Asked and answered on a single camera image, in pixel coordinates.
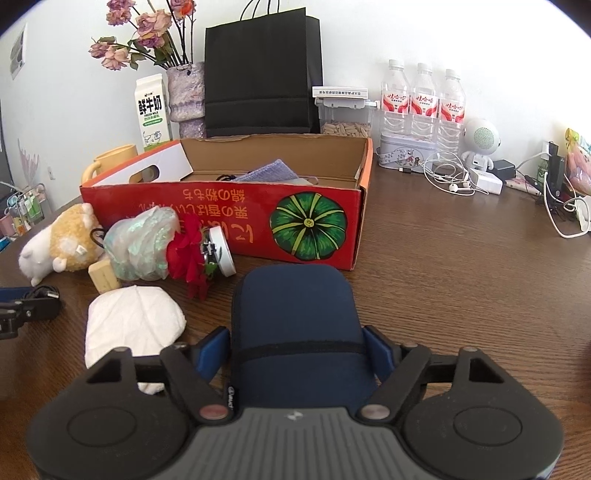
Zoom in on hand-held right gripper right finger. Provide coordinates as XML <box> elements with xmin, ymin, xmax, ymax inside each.
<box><xmin>358</xmin><ymin>324</ymin><xmax>507</xmax><ymax>422</ymax></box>

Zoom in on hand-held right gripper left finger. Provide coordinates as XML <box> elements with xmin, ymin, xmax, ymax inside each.
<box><xmin>85</xmin><ymin>325</ymin><xmax>234</xmax><ymax>422</ymax></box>

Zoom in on black cable with plug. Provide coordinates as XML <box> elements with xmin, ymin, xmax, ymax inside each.
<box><xmin>25</xmin><ymin>285</ymin><xmax>61</xmax><ymax>301</ymax></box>

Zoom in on yellow white plush sheep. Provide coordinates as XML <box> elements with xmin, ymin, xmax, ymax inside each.
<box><xmin>18</xmin><ymin>203</ymin><xmax>105</xmax><ymax>286</ymax></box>

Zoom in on navy zip case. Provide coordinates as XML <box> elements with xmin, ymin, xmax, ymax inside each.
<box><xmin>230</xmin><ymin>264</ymin><xmax>378</xmax><ymax>411</ymax></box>

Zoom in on white tissue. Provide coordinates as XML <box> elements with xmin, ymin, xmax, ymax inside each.
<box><xmin>84</xmin><ymin>285</ymin><xmax>187</xmax><ymax>396</ymax></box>

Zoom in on greenish plastic bag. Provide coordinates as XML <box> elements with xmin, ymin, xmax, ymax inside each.
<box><xmin>104</xmin><ymin>206</ymin><xmax>181</xmax><ymax>282</ymax></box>

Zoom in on red cardboard box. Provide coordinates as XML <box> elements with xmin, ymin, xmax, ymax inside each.
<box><xmin>79</xmin><ymin>134</ymin><xmax>374</xmax><ymax>272</ymax></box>

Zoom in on purple cloth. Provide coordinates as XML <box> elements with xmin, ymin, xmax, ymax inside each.
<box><xmin>235</xmin><ymin>159</ymin><xmax>302</xmax><ymax>182</ymax></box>

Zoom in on small wooden block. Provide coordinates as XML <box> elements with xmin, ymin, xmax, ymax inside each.
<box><xmin>89</xmin><ymin>259</ymin><xmax>122</xmax><ymax>293</ymax></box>

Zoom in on round white tin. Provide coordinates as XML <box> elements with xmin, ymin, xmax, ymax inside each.
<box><xmin>202</xmin><ymin>226</ymin><xmax>236</xmax><ymax>278</ymax></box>

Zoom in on red artificial rose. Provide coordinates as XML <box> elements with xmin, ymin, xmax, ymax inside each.
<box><xmin>165</xmin><ymin>217</ymin><xmax>219</xmax><ymax>302</ymax></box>

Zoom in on yellow mug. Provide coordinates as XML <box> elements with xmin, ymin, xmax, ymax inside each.
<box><xmin>82</xmin><ymin>144</ymin><xmax>139</xmax><ymax>186</ymax></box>

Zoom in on white earphones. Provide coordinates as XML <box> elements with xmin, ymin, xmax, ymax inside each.
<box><xmin>422</xmin><ymin>152</ymin><xmax>482</xmax><ymax>197</ymax></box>

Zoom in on white printed tin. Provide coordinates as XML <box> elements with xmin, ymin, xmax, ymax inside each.
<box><xmin>378</xmin><ymin>132</ymin><xmax>437</xmax><ymax>173</ymax></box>

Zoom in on white charger block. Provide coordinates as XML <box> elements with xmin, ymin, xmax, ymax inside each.
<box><xmin>466</xmin><ymin>168</ymin><xmax>504</xmax><ymax>195</ymax></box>

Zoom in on black power adapter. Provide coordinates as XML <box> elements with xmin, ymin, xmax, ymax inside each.
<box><xmin>489</xmin><ymin>159</ymin><xmax>517</xmax><ymax>182</ymax></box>

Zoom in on white green milk carton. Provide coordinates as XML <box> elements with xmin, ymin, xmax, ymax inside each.
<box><xmin>135</xmin><ymin>74</ymin><xmax>174</xmax><ymax>153</ymax></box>

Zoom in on clear seed container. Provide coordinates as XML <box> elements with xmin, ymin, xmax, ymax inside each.
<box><xmin>315</xmin><ymin>97</ymin><xmax>378</xmax><ymax>138</ymax></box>

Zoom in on white robot-shaped speaker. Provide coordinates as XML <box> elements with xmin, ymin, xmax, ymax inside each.
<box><xmin>459</xmin><ymin>117</ymin><xmax>502</xmax><ymax>172</ymax></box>

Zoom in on black desk stand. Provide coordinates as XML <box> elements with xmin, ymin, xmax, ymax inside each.
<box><xmin>542</xmin><ymin>154</ymin><xmax>573</xmax><ymax>208</ymax></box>

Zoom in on clear water bottle red label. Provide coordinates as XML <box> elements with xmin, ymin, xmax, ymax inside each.
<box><xmin>381</xmin><ymin>58</ymin><xmax>412</xmax><ymax>140</ymax></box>
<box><xmin>410</xmin><ymin>62</ymin><xmax>440</xmax><ymax>145</ymax></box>
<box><xmin>436</xmin><ymin>68</ymin><xmax>465</xmax><ymax>154</ymax></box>

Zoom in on purple white vase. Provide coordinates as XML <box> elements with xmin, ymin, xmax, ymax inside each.
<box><xmin>166</xmin><ymin>62</ymin><xmax>206</xmax><ymax>139</ymax></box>

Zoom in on flat white box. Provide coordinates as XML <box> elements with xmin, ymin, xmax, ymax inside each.
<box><xmin>311</xmin><ymin>85</ymin><xmax>369</xmax><ymax>100</ymax></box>

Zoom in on yellow snack packet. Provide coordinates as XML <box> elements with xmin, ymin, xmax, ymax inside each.
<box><xmin>564</xmin><ymin>128</ymin><xmax>591</xmax><ymax>195</ymax></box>

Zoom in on black paper bag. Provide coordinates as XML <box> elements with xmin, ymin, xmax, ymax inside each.
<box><xmin>204</xmin><ymin>0</ymin><xmax>323</xmax><ymax>138</ymax></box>

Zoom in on dried pink roses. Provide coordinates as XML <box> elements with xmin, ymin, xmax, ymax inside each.
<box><xmin>89</xmin><ymin>0</ymin><xmax>199</xmax><ymax>73</ymax></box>

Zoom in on wire rack with items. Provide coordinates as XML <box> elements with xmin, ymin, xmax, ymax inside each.
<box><xmin>0</xmin><ymin>182</ymin><xmax>49</xmax><ymax>241</ymax></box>

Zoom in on white plug with cable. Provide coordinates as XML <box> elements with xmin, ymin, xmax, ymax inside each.
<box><xmin>542</xmin><ymin>171</ymin><xmax>587</xmax><ymax>239</ymax></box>

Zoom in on white wall sheet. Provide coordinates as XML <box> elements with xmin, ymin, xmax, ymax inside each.
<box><xmin>9</xmin><ymin>23</ymin><xmax>29</xmax><ymax>79</ymax></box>

